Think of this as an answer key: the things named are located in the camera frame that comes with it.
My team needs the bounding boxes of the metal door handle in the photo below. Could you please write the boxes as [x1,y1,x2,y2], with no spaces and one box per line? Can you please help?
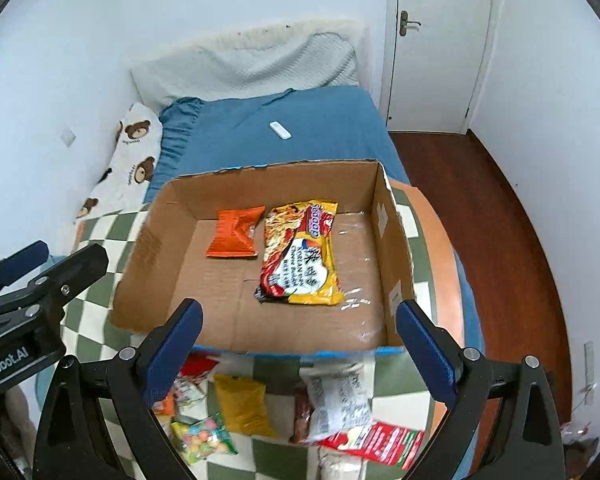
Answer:
[399,10,422,37]

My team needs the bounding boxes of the grey white pillow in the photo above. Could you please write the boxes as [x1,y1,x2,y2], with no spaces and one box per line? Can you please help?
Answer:
[131,18,368,112]

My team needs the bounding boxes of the small dark red snack packet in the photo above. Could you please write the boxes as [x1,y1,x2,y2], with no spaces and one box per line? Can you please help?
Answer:
[180,353,219,385]

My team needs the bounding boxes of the blue bed sheet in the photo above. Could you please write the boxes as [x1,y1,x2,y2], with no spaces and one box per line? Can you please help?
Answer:
[144,86,486,350]

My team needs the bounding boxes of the brown walnut snack packet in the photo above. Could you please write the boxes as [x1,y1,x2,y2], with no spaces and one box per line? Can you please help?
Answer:
[289,385,313,444]

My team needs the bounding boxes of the silver grey snack packet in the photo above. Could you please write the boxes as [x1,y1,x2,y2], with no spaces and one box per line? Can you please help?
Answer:
[299,361,372,442]

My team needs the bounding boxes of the white remote on bed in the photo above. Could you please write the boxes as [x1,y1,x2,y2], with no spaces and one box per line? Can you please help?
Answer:
[270,122,291,140]

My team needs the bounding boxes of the yellow snack packet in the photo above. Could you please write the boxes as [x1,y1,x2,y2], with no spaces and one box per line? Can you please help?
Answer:
[213,374,276,438]

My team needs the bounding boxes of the yellow red instant noodle packet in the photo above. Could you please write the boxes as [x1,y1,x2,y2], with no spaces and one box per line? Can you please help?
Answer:
[254,200,343,306]

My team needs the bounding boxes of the white door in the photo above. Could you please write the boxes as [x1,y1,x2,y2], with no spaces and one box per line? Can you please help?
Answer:
[380,0,500,133]

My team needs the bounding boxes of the white wafer biscuit packet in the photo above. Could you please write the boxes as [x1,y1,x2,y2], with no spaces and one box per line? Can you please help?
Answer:
[317,448,366,480]

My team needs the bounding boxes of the wall light switch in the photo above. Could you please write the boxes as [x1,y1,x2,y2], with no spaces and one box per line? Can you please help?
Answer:
[60,128,76,148]

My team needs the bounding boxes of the green white checkered mat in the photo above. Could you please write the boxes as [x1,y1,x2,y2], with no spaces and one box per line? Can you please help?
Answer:
[61,182,481,479]

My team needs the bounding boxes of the colourful candy ball bag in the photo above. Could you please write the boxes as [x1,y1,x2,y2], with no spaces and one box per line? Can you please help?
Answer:
[171,413,238,465]

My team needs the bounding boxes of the small clear green snack packet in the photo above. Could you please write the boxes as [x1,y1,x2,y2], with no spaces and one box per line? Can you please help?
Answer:
[172,375,207,411]

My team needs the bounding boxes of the clutter pile on floor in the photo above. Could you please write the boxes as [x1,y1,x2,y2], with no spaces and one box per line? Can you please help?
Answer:
[560,415,600,479]

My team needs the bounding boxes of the cardboard milk box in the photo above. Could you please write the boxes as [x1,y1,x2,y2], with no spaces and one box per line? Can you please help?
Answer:
[110,160,414,356]

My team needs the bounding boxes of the red spicy strip packet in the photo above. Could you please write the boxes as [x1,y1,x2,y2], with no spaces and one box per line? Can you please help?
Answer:
[318,420,425,470]

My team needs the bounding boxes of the teddy bear print blanket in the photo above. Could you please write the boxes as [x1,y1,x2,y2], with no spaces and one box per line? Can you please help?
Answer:
[76,103,162,220]

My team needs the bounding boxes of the orange pinched snack packet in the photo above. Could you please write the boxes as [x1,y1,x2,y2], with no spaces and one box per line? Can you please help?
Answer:
[206,206,265,258]

